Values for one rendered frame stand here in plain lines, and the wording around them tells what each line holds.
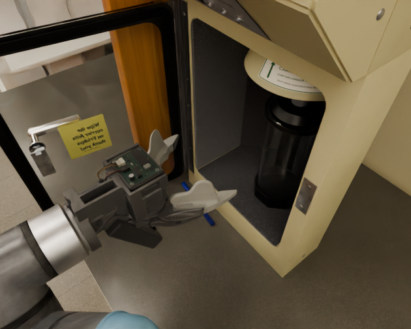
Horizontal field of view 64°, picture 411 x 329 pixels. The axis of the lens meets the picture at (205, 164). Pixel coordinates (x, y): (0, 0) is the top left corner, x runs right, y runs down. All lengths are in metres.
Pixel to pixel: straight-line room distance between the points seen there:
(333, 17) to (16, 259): 0.37
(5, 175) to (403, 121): 2.17
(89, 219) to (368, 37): 0.34
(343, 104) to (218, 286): 0.45
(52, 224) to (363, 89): 0.36
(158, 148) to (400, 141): 0.61
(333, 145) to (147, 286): 0.46
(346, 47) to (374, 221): 0.61
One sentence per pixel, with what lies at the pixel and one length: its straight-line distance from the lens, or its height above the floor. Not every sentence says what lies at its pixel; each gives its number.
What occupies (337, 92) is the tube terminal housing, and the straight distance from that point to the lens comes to 0.39.
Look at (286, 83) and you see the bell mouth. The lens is 0.47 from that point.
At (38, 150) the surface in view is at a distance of 0.59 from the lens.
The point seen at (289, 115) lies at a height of 1.25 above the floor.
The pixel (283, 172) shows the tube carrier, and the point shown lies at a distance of 0.62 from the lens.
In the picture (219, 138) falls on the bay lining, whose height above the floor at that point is 1.08.
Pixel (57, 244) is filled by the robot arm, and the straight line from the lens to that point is 0.41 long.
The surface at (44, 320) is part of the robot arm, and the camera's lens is 0.42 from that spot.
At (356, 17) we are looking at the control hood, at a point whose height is 1.48.
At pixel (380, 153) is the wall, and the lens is 0.97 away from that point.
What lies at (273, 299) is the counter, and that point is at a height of 0.94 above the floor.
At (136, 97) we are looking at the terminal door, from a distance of 0.59.
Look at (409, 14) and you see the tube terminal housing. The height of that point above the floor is 1.46.
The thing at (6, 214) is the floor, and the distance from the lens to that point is 2.22.
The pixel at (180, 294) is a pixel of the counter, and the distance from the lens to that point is 0.69.
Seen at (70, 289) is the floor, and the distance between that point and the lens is 1.83.
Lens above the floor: 1.59
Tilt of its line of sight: 48 degrees down
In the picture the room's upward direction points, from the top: straight up
